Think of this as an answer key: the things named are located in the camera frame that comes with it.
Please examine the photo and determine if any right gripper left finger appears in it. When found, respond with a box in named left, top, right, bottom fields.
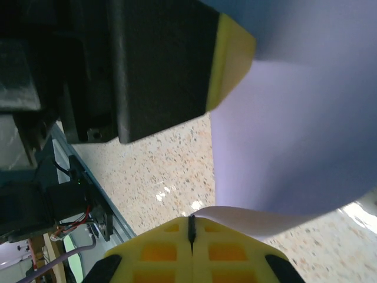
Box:
left=85, top=216, right=194, bottom=283

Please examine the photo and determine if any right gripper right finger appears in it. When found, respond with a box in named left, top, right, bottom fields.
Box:
left=191, top=216, right=306, bottom=283

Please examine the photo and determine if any lilac paper sheet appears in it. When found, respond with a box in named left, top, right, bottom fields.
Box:
left=188, top=0, right=377, bottom=240

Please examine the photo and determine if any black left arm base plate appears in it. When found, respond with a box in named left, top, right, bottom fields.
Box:
left=88, top=203, right=115, bottom=243

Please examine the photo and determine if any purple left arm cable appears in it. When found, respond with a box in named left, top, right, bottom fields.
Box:
left=23, top=235, right=98, bottom=283

